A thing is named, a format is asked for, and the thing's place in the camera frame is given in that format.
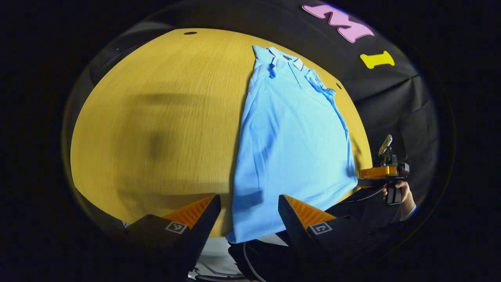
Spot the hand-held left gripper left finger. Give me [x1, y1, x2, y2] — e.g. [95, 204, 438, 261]
[117, 194, 222, 275]

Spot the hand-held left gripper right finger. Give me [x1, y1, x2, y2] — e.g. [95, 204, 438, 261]
[278, 194, 392, 271]

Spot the light blue T-shirt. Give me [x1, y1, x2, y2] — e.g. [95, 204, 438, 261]
[226, 44, 359, 244]

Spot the black backdrop cloth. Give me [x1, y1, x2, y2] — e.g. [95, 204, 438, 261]
[63, 0, 443, 208]

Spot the white cord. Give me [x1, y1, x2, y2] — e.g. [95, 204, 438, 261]
[243, 242, 261, 282]

